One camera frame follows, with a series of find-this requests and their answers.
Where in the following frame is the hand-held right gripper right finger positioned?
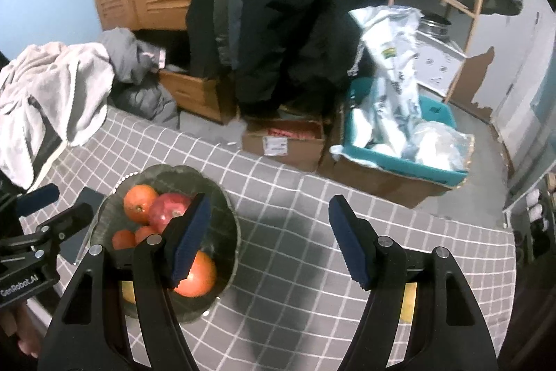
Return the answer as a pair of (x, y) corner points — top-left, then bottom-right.
(328, 194), (500, 371)

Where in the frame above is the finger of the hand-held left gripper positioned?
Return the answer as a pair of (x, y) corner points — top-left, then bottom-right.
(17, 184), (60, 217)
(37, 203), (94, 251)

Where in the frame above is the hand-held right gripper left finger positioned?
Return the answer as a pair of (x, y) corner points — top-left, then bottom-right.
(37, 192), (212, 371)

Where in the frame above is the dark green glass bowl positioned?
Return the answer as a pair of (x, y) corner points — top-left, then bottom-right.
(89, 163), (242, 324)

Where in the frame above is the large orange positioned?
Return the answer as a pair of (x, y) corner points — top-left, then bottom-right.
(173, 250), (218, 298)

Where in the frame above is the red apple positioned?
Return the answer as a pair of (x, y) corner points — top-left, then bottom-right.
(149, 193), (193, 235)

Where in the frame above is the small orange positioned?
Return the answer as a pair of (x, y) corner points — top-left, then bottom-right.
(112, 229), (137, 250)
(134, 225), (159, 245)

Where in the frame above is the person's left hand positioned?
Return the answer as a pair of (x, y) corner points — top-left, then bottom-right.
(0, 301), (42, 358)

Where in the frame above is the dark smartphone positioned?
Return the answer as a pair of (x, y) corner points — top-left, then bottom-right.
(61, 186), (107, 265)

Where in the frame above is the large cardboard box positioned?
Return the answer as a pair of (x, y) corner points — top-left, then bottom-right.
(319, 145), (455, 209)

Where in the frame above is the grey checked tablecloth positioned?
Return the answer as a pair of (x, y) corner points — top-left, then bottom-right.
(26, 106), (517, 371)

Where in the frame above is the white towel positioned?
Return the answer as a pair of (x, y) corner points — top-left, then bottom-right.
(0, 42), (116, 187)

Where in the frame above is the small cardboard box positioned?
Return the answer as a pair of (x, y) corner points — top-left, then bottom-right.
(241, 116), (326, 172)

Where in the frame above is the teal box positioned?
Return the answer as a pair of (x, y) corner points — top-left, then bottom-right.
(341, 78), (470, 187)

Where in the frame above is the clear plastic bag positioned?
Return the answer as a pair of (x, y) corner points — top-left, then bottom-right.
(408, 121), (474, 172)

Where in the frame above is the grey puffer jacket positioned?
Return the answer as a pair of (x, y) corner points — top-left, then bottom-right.
(102, 27), (181, 130)

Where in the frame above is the white printed bag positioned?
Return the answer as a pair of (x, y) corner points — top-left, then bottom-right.
(350, 6), (424, 159)

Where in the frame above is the metal pan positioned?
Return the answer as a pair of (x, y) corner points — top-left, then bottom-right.
(419, 17), (452, 39)

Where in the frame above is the black hanging coat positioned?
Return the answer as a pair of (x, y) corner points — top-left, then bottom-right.
(187, 0), (392, 115)

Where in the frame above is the wooden shelf rack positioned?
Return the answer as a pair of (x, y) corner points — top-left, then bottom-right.
(389, 0), (491, 104)

